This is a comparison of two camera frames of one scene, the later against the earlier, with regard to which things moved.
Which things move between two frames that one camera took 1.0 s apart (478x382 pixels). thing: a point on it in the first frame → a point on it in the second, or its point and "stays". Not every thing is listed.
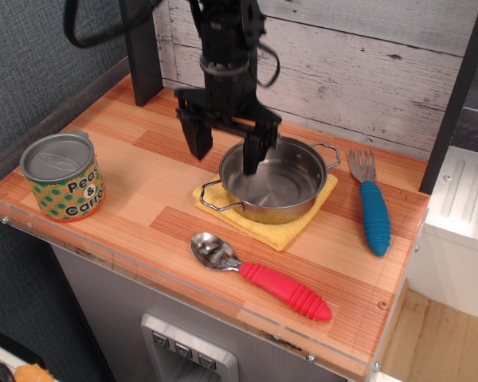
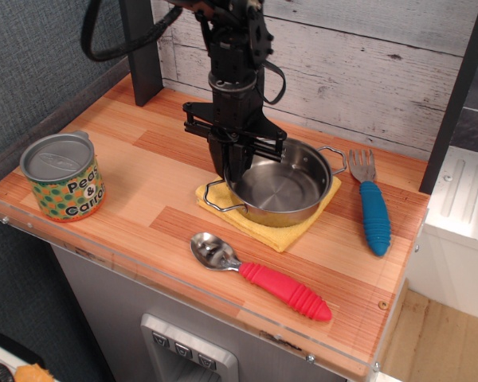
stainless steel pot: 286,189 stays
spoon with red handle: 212,251 stays
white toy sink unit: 452,259 stays
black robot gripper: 229,100 → 236,118
